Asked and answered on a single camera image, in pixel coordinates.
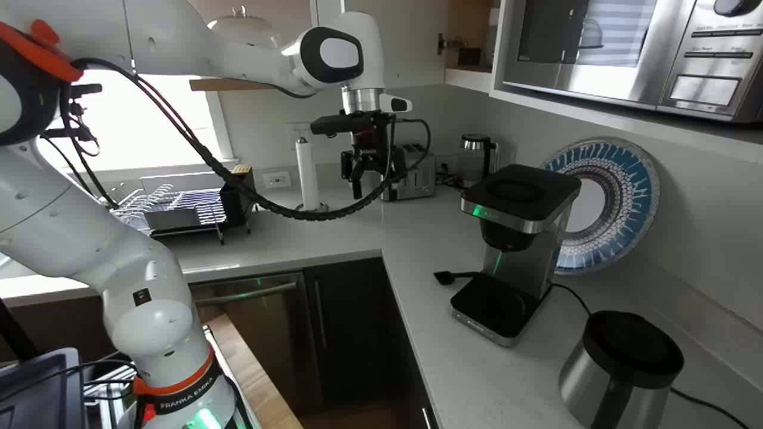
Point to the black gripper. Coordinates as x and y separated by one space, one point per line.
373 148

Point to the black coffee making machine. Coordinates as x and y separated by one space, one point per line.
524 216

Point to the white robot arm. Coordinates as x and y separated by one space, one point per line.
56 229

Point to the steel coffee carafe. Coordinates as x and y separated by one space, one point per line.
621 369

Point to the chrome toaster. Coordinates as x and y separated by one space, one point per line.
421 174

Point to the glass electric kettle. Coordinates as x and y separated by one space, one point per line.
477 151

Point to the black box on counter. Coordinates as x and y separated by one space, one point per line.
236 206

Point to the dark lower cabinet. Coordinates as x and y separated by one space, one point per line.
331 340

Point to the dish drying rack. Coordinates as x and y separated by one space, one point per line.
170 213

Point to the blue patterned decorative plate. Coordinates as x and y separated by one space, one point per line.
615 206

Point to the wooden board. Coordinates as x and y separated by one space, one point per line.
257 390

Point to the stainless steel microwave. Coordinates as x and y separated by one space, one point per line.
692 58

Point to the dark equipment case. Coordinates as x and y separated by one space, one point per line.
44 392

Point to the wall power outlet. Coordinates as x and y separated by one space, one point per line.
277 179

